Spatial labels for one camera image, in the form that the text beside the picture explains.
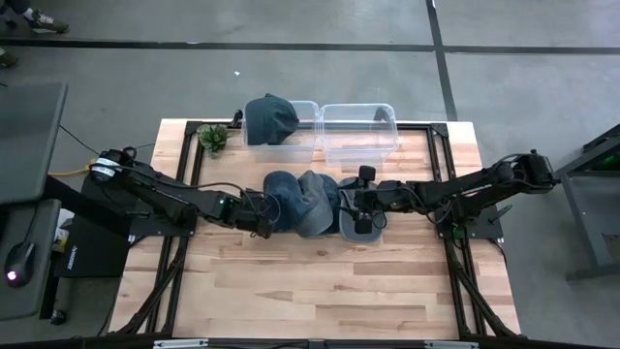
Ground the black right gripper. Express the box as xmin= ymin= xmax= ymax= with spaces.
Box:
xmin=355 ymin=165 xmax=396 ymax=236

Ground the blue denim baseball cap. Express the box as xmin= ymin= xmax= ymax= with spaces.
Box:
xmin=263 ymin=170 xmax=307 ymax=233

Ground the grey-blue baseball cap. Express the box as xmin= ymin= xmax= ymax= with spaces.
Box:
xmin=337 ymin=175 xmax=388 ymax=244

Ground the dark blue baseball cap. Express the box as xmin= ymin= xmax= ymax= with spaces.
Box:
xmin=317 ymin=173 xmax=343 ymax=237

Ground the grey baseball cap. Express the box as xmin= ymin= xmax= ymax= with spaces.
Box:
xmin=295 ymin=169 xmax=336 ymax=239

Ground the clear plastic bin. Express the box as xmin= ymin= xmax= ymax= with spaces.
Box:
xmin=240 ymin=99 xmax=321 ymax=165
xmin=318 ymin=102 xmax=401 ymax=169

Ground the dark teal baseball cap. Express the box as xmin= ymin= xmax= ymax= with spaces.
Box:
xmin=243 ymin=92 xmax=300 ymax=146

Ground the small potted succulent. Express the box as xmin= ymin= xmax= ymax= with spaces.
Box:
xmin=196 ymin=123 xmax=232 ymax=156

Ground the black control box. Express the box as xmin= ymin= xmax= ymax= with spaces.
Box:
xmin=53 ymin=173 xmax=141 ymax=279

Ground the black diagonal bar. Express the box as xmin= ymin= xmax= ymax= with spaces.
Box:
xmin=46 ymin=174 xmax=135 ymax=237

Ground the white yellow packet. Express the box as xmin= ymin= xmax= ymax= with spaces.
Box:
xmin=51 ymin=207 xmax=72 ymax=253

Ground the grey metal table stand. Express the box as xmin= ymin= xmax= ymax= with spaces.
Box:
xmin=556 ymin=123 xmax=620 ymax=282

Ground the dark grey flat panel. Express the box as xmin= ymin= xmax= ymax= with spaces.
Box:
xmin=0 ymin=81 xmax=69 ymax=205

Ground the black computer mouse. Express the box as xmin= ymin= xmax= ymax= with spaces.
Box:
xmin=3 ymin=240 xmax=38 ymax=290

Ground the grey desk pad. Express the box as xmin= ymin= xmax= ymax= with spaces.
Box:
xmin=0 ymin=198 xmax=62 ymax=322

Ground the person's leg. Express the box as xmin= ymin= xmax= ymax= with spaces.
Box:
xmin=0 ymin=0 xmax=33 ymax=16

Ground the black aluminium table frame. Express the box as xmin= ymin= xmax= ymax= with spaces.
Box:
xmin=108 ymin=118 xmax=522 ymax=340

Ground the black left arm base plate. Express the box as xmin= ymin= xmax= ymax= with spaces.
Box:
xmin=128 ymin=210 xmax=201 ymax=238

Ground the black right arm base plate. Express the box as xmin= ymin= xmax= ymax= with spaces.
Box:
xmin=433 ymin=201 xmax=505 ymax=240

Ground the silver metal bracket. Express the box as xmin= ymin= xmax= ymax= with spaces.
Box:
xmin=424 ymin=340 xmax=479 ymax=349
xmin=153 ymin=338 xmax=209 ymax=349

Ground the yellow cable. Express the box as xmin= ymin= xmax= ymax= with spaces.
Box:
xmin=47 ymin=159 xmax=101 ymax=178

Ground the black floor cable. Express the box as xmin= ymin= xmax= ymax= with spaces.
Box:
xmin=57 ymin=123 xmax=156 ymax=156

